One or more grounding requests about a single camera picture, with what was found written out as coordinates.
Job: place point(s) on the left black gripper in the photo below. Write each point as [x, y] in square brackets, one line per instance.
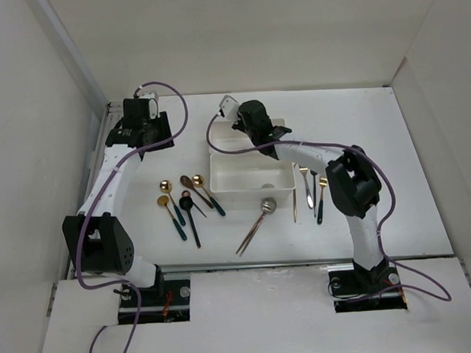
[161, 123]

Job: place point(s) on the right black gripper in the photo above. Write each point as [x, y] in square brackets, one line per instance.
[238, 124]

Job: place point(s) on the gold fork green handle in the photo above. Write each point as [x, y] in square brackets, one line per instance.
[319, 215]

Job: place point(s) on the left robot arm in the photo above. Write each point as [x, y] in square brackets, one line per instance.
[96, 240]

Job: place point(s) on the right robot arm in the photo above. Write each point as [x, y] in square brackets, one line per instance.
[352, 181]

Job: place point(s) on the far white plastic bin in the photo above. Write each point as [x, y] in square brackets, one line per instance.
[223, 136]

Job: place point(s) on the white plastic bin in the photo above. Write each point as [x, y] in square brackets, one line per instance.
[223, 136]
[238, 179]

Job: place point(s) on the near white plastic bin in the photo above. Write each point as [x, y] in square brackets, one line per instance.
[238, 179]

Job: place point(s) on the silver fork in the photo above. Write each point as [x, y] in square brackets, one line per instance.
[308, 194]

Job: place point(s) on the small copper spoon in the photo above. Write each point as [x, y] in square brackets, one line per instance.
[186, 193]

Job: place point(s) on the black measuring spoon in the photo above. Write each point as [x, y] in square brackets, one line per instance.
[186, 203]

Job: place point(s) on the copper thin utensil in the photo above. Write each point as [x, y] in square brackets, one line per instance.
[294, 204]

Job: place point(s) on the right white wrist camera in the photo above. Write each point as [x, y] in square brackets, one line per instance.
[228, 108]

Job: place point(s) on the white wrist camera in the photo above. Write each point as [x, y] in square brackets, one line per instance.
[150, 102]
[228, 108]

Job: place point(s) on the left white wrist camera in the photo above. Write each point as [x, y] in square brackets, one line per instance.
[150, 102]

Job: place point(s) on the gold spoon green handle left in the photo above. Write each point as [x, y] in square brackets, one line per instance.
[166, 187]

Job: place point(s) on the small gold spoon green handle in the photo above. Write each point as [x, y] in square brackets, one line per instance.
[163, 201]

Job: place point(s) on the gold spoon green handle right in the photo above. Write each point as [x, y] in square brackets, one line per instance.
[199, 182]

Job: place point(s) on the black handled fork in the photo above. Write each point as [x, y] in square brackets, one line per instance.
[314, 191]

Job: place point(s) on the silver spoon copper handle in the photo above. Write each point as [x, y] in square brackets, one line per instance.
[268, 206]

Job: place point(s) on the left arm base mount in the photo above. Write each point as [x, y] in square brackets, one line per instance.
[168, 303]

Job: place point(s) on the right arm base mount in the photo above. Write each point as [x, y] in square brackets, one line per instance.
[352, 296]

